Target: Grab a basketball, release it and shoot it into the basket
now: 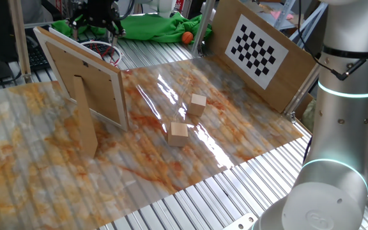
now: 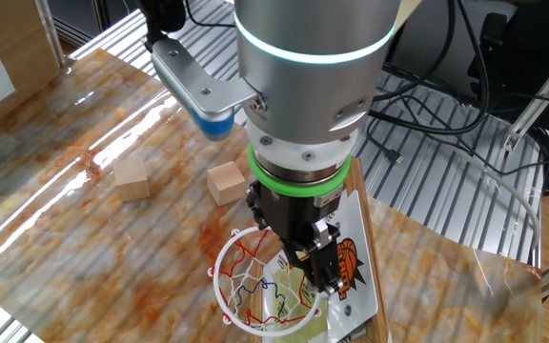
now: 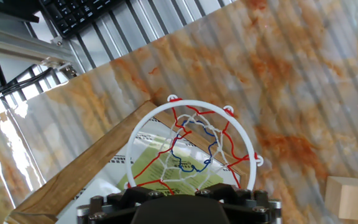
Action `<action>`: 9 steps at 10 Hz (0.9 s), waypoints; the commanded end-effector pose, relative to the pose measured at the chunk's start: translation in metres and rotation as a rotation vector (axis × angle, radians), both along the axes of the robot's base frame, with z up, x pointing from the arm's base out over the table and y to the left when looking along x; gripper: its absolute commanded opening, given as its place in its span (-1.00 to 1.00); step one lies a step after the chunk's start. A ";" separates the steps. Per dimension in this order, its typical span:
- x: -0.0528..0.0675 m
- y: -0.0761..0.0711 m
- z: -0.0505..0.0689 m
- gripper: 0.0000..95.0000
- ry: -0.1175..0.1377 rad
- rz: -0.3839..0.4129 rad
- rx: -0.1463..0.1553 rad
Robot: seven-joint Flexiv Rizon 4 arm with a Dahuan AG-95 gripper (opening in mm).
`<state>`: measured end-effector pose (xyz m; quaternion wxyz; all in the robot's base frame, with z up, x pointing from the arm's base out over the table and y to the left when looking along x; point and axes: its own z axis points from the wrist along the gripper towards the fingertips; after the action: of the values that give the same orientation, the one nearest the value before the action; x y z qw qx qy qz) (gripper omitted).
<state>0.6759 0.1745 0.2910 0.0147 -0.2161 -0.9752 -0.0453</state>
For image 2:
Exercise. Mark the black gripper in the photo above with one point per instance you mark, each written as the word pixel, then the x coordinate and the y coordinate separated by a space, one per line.
pixel 298 219

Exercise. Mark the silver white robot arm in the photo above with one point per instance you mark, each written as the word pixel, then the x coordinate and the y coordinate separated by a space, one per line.
pixel 312 86

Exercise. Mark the white backboard with basketball logo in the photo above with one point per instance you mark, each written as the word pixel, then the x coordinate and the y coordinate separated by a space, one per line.
pixel 355 305

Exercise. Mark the light wooden cube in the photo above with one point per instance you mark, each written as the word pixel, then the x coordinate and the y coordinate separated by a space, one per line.
pixel 131 181
pixel 227 183

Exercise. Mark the white hoop with net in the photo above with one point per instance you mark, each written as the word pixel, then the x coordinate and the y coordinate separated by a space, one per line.
pixel 215 286

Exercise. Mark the orange marble pattern mat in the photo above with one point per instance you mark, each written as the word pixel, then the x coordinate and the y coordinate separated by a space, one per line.
pixel 88 267

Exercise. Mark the black chair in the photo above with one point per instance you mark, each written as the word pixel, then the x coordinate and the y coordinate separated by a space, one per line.
pixel 541 28

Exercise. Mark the brown wooden board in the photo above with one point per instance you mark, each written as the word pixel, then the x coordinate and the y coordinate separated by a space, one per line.
pixel 22 43

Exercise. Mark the wooden picture frame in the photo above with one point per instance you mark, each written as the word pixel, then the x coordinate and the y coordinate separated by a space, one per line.
pixel 355 176

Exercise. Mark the silver wrist camera blue tape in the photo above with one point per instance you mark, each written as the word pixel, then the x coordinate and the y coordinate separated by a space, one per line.
pixel 198 86

